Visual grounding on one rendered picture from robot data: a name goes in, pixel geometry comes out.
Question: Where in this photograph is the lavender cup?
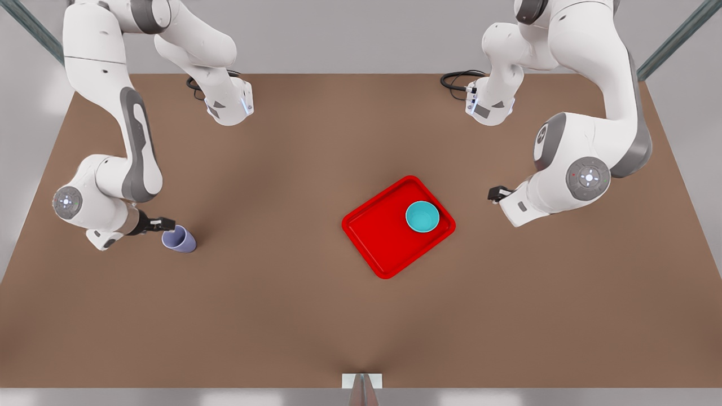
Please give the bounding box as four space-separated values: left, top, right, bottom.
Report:
161 225 197 254

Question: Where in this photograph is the teal bowl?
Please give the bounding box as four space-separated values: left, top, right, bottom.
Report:
406 201 441 234

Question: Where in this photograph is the red tray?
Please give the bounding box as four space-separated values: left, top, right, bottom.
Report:
341 175 456 280

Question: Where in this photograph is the black cable loop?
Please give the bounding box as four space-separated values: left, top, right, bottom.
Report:
186 70 242 102
440 70 488 103

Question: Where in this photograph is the silver frame post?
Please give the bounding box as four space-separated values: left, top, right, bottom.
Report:
0 0 65 65
637 0 722 82
342 373 383 406

